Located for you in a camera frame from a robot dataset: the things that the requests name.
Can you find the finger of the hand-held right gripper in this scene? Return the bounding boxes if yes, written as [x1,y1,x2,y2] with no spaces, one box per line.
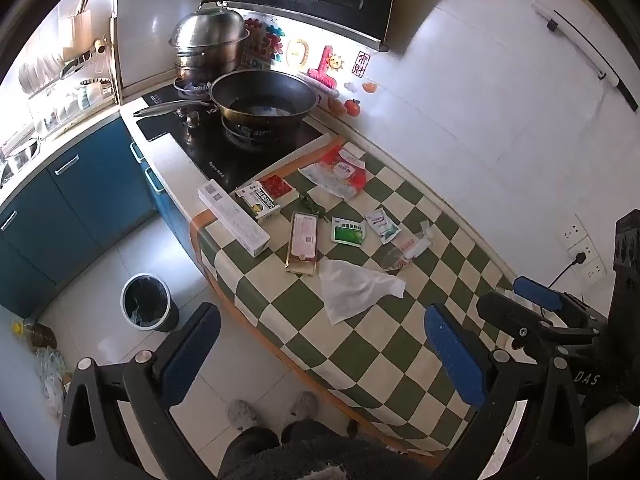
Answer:
[476,291,602,357]
[514,276,610,332]

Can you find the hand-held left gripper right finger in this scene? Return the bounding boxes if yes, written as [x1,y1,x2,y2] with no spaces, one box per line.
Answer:
[424,304,586,480]

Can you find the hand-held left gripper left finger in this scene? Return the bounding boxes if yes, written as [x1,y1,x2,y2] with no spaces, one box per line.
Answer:
[56,302,222,480]

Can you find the black trash bin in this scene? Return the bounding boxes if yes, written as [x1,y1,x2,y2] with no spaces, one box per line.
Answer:
[121,273,180,334]

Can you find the long white box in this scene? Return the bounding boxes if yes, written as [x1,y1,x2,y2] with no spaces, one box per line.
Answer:
[197,181,271,257]

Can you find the green white medicine box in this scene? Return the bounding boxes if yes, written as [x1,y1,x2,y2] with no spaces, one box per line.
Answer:
[235,182,281,222]

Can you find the small red box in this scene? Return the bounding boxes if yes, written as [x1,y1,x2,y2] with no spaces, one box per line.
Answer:
[260,174,295,200]

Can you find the red white plastic bag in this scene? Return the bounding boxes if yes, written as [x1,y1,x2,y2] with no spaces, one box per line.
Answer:
[299,142,369,200]

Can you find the person's right forearm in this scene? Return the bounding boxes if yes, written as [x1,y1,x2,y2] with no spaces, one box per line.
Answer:
[582,401,640,456]

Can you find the green checkered tablecloth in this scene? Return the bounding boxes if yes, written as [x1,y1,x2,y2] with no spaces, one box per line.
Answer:
[189,135,532,456]

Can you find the grey fuzzy slipper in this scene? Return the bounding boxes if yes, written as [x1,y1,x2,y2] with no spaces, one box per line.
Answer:
[287,391,321,423]
[226,399,262,431]

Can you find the torn clear wrapper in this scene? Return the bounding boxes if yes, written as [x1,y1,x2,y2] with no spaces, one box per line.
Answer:
[382,220,436,275]

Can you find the white tissue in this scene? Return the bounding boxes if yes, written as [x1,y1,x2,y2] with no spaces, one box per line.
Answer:
[318,259,407,326]

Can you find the clear plastic bags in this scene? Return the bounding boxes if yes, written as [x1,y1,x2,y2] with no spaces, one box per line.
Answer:
[32,347,69,419]

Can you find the small white sachet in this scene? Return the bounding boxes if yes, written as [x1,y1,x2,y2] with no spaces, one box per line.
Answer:
[365,208,402,246]

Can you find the red gold flat box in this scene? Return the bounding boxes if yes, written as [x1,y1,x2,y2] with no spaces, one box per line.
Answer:
[285,211,321,276]

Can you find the blue stove cabinet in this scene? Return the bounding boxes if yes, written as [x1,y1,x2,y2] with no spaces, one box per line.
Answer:
[127,135,202,262]

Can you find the yellow cap oil bottle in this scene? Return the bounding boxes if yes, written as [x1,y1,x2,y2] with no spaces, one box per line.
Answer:
[12,319,57,352]

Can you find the green sachet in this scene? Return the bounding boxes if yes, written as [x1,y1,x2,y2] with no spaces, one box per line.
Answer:
[331,216,367,247]

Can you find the green plastic scrap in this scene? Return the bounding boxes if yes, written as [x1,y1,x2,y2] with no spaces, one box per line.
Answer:
[298,192,331,224]

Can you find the blue kitchen cabinets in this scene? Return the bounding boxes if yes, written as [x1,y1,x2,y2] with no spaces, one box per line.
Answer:
[0,118,162,319]

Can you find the black gas stove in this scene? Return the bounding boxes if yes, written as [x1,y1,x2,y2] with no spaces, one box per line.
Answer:
[135,80,326,194]

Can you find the black frying pan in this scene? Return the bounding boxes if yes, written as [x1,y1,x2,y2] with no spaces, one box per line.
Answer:
[132,70,319,129]

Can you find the dish rack with dishes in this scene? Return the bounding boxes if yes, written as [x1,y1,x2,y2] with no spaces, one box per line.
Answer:
[0,0,122,161]

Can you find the steel steamer pot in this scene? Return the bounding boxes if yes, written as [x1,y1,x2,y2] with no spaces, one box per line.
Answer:
[169,0,250,84]

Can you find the colourful snowflake magnets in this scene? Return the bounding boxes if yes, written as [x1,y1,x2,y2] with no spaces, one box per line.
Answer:
[244,17,286,69]

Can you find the black plug with cable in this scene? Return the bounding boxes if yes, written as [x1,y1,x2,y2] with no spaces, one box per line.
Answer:
[552,252,587,287]

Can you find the white wall socket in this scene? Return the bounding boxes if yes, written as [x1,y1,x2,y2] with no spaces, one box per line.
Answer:
[560,213,591,252]
[570,240,609,281]

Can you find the white black wall rail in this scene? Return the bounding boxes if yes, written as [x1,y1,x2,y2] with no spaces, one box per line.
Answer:
[532,0,640,112]

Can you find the pink wall decoration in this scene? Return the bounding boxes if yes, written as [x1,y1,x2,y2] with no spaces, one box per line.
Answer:
[307,45,346,89]

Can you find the yellow frame magnet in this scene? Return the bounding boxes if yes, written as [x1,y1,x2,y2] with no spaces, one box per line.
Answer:
[284,38,309,69]

